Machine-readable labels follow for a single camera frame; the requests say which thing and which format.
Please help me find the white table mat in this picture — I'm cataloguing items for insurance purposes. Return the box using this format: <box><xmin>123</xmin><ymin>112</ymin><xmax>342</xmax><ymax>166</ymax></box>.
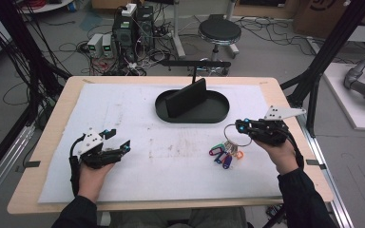
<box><xmin>37</xmin><ymin>83</ymin><xmax>283</xmax><ymax>204</ymax></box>

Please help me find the grey bench power supply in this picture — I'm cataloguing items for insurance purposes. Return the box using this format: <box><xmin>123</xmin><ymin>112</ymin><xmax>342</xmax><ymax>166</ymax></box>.
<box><xmin>102</xmin><ymin>33</ymin><xmax>115</xmax><ymax>59</ymax></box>
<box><xmin>86</xmin><ymin>32</ymin><xmax>105</xmax><ymax>59</ymax></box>

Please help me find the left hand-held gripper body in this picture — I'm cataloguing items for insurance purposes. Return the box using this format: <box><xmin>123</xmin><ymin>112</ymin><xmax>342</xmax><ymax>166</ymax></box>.
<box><xmin>77</xmin><ymin>127</ymin><xmax>124</xmax><ymax>170</ymax></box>

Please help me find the tangle of floor cables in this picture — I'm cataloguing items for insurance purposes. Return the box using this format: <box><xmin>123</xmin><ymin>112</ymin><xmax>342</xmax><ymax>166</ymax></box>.
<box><xmin>56</xmin><ymin>6</ymin><xmax>180</xmax><ymax>77</ymax></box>
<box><xmin>234</xmin><ymin>15</ymin><xmax>317</xmax><ymax>60</ymax></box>

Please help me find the white round table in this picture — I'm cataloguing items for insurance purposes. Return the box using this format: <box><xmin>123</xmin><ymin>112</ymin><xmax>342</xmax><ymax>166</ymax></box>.
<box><xmin>18</xmin><ymin>0</ymin><xmax>74</xmax><ymax>14</ymax></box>

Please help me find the right hand-held gripper black cable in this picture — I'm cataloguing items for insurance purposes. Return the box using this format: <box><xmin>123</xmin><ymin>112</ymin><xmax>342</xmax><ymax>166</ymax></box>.
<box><xmin>284</xmin><ymin>127</ymin><xmax>305</xmax><ymax>171</ymax></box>

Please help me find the brown cardboard box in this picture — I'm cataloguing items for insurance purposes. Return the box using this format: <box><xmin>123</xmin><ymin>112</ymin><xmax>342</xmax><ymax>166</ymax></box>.
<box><xmin>292</xmin><ymin>0</ymin><xmax>365</xmax><ymax>40</ymax></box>

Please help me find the hand-held gripper black cable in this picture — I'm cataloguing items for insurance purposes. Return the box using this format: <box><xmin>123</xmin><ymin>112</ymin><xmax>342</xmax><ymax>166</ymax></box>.
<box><xmin>68</xmin><ymin>132</ymin><xmax>86</xmax><ymax>198</ymax></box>
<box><xmin>284</xmin><ymin>127</ymin><xmax>305</xmax><ymax>171</ymax></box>

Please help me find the person's left hand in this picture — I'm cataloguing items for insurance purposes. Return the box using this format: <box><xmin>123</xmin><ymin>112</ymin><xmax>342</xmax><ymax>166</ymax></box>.
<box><xmin>77</xmin><ymin>161</ymin><xmax>117</xmax><ymax>204</ymax></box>

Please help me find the black rectangular case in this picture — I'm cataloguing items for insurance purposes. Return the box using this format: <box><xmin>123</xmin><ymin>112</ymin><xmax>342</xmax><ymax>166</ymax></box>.
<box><xmin>164</xmin><ymin>77</ymin><xmax>209</xmax><ymax>119</ymax></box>

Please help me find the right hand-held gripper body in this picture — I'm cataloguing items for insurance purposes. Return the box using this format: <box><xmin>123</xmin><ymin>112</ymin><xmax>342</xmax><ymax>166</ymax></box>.
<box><xmin>248</xmin><ymin>104</ymin><xmax>307</xmax><ymax>147</ymax></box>

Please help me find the person's right hand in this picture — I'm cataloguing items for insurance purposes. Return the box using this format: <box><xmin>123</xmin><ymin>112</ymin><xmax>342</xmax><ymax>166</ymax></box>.
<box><xmin>253</xmin><ymin>137</ymin><xmax>299</xmax><ymax>176</ymax></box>

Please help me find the metal ring with coloured key tags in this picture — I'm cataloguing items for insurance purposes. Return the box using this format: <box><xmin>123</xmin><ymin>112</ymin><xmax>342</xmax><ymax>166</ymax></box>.
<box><xmin>208</xmin><ymin>123</ymin><xmax>254</xmax><ymax>170</ymax></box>

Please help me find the left hand-held gripper black cable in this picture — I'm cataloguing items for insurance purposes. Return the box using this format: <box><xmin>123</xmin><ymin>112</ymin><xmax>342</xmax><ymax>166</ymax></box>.
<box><xmin>68</xmin><ymin>132</ymin><xmax>86</xmax><ymax>198</ymax></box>

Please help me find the white metal stand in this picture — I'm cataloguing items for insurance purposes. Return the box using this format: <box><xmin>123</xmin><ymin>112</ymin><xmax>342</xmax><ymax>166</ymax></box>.
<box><xmin>170</xmin><ymin>0</ymin><xmax>187</xmax><ymax>60</ymax></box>

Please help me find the small black floor device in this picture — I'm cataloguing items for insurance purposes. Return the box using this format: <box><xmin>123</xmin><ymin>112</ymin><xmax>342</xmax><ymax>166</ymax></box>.
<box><xmin>264</xmin><ymin>203</ymin><xmax>285</xmax><ymax>220</ymax></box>

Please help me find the aluminium rail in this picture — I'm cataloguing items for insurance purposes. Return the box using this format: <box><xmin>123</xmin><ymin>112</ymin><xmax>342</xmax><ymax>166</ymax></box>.
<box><xmin>292</xmin><ymin>104</ymin><xmax>355</xmax><ymax>228</ymax></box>
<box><xmin>0</xmin><ymin>123</ymin><xmax>36</xmax><ymax>212</ymax></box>

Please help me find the black computer tower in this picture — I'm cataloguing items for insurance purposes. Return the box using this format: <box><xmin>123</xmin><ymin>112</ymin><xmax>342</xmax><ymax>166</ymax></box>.
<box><xmin>111</xmin><ymin>13</ymin><xmax>138</xmax><ymax>62</ymax></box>
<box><xmin>136</xmin><ymin>5</ymin><xmax>155</xmax><ymax>49</ymax></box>

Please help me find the black round stool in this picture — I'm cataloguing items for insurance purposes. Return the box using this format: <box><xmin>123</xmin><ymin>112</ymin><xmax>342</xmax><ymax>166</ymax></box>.
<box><xmin>198</xmin><ymin>13</ymin><xmax>242</xmax><ymax>61</ymax></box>

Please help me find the white power adapter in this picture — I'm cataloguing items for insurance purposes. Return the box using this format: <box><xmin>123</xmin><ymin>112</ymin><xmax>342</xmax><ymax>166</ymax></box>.
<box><xmin>121</xmin><ymin>3</ymin><xmax>138</xmax><ymax>18</ymax></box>

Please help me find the black oval tray with hanger bar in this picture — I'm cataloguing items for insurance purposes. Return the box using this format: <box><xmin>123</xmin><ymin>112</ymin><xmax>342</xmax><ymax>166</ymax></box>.
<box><xmin>154</xmin><ymin>60</ymin><xmax>232</xmax><ymax>124</ymax></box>

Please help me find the black frame post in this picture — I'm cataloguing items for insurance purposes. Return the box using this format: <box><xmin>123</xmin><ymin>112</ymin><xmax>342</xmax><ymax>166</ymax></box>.
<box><xmin>279</xmin><ymin>0</ymin><xmax>365</xmax><ymax>138</ymax></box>
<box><xmin>0</xmin><ymin>0</ymin><xmax>72</xmax><ymax>107</ymax></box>

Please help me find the white floor platform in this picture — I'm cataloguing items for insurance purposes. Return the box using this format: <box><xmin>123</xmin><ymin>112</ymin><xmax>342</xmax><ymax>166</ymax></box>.
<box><xmin>322</xmin><ymin>62</ymin><xmax>365</xmax><ymax>132</ymax></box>

